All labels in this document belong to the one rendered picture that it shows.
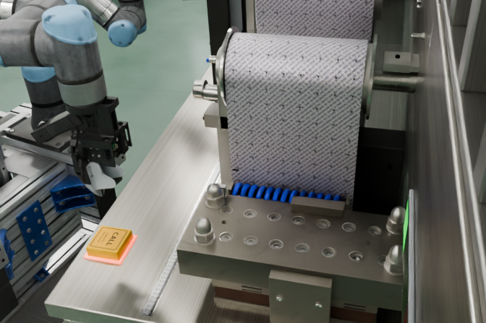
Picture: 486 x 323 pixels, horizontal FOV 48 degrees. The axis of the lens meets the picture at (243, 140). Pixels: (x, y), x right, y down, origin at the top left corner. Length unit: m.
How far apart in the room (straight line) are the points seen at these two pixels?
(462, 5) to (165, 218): 0.80
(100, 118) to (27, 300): 1.26
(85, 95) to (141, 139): 2.29
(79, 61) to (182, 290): 0.46
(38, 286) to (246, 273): 1.29
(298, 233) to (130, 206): 0.45
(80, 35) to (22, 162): 1.00
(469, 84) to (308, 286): 0.50
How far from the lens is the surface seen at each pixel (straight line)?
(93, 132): 0.97
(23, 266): 1.79
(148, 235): 1.17
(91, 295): 1.09
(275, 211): 1.00
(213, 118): 1.09
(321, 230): 0.97
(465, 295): 0.35
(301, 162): 1.01
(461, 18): 0.64
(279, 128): 0.97
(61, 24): 0.87
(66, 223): 1.88
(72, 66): 0.89
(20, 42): 0.92
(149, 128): 3.28
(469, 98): 0.49
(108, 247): 1.13
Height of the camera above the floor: 1.68
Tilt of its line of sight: 33 degrees down
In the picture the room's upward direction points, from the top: 3 degrees counter-clockwise
